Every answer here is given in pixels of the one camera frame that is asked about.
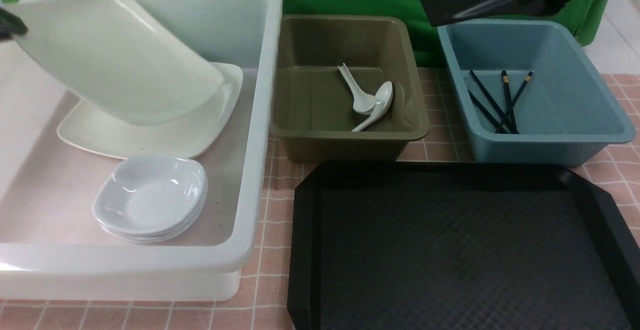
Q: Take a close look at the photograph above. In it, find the large white plastic bin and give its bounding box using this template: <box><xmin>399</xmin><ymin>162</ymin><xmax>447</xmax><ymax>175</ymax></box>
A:
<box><xmin>0</xmin><ymin>0</ymin><xmax>282</xmax><ymax>301</ymax></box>

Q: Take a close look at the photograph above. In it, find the black chopstick in blue bin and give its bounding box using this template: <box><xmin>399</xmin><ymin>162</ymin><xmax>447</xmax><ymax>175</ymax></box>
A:
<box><xmin>468</xmin><ymin>70</ymin><xmax>510</xmax><ymax>134</ymax></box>

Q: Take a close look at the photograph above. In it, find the large white square plate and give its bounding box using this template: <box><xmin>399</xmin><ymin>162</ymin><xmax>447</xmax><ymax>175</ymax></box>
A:
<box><xmin>4</xmin><ymin>0</ymin><xmax>226</xmax><ymax>126</ymax></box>

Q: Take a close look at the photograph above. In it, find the blue plastic bin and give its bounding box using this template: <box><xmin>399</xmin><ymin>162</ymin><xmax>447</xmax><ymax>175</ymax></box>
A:
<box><xmin>437</xmin><ymin>19</ymin><xmax>636</xmax><ymax>168</ymax></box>

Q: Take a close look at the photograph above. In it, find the pink checkered tablecloth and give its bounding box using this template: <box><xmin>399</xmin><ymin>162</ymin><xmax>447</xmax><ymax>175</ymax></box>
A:
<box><xmin>1</xmin><ymin>69</ymin><xmax>639</xmax><ymax>330</ymax></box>

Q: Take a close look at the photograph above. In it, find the white plastic spoon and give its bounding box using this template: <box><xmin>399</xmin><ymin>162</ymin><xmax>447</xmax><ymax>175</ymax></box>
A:
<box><xmin>338</xmin><ymin>62</ymin><xmax>376</xmax><ymax>115</ymax></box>

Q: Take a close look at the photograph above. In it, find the white spoon in green bin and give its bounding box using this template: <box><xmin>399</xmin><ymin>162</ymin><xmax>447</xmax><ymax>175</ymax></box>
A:
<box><xmin>352</xmin><ymin>81</ymin><xmax>394</xmax><ymax>132</ymax></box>

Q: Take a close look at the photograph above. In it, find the black serving tray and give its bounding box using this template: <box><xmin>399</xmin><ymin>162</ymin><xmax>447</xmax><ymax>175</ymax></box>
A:
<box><xmin>286</xmin><ymin>161</ymin><xmax>640</xmax><ymax>330</ymax></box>

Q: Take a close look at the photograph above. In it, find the olive green plastic bin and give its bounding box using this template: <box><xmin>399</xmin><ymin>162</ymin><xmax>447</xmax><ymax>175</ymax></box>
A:
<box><xmin>270</xmin><ymin>14</ymin><xmax>430</xmax><ymax>163</ymax></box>

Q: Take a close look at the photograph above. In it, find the white small bowl tray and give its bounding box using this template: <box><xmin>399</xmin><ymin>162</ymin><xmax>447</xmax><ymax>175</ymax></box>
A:
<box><xmin>93</xmin><ymin>154</ymin><xmax>209</xmax><ymax>236</ymax></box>
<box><xmin>98</xmin><ymin>190</ymin><xmax>208</xmax><ymax>237</ymax></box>

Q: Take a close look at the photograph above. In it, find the white square plate in bin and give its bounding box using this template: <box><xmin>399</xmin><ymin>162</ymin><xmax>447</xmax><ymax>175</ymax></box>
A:
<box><xmin>57</xmin><ymin>62</ymin><xmax>243</xmax><ymax>159</ymax></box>

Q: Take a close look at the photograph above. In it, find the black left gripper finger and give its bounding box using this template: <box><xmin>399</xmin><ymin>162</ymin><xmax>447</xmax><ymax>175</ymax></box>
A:
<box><xmin>0</xmin><ymin>8</ymin><xmax>29</xmax><ymax>41</ymax></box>

